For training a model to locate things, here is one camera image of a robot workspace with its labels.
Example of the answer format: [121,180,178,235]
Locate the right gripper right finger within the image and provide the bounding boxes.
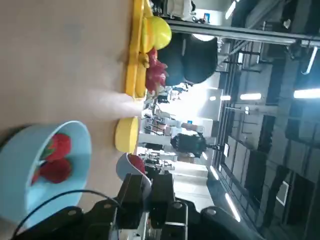
[149,172,266,240]

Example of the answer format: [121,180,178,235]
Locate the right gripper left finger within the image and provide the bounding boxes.
[11,173,146,240]

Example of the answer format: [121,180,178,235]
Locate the pale blue plastic spoon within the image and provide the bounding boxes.
[115,152,153,198]

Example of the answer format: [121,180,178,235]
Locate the red strawberry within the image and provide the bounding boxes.
[31,157,73,185]
[41,133,73,162]
[128,154,147,175]

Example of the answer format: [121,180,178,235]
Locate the yellow bowl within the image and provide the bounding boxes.
[114,116,140,154]

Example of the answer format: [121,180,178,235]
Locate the light blue bowl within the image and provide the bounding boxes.
[0,120,92,230]

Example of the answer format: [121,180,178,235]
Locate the black device on stand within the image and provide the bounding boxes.
[170,132,208,159]

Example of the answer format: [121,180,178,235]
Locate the ceiling strip light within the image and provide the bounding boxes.
[224,192,241,223]
[239,92,262,101]
[224,0,237,20]
[293,88,320,99]

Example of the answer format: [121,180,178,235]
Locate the yellow plastic tray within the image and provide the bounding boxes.
[124,0,152,101]

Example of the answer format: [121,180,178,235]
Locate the pink dragon fruit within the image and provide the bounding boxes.
[145,47,169,98]

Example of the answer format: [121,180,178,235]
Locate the black office chair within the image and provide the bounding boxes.
[157,31,219,86]

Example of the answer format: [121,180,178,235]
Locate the yellow star fruit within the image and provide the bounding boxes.
[139,17,157,54]

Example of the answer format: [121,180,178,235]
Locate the large yellow-green apple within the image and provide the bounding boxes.
[142,16,173,50]

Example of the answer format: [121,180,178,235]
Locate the thin black gripper wire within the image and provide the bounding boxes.
[11,189,120,240]

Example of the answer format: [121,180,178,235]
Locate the dark metal frame beam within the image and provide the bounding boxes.
[168,19,320,47]

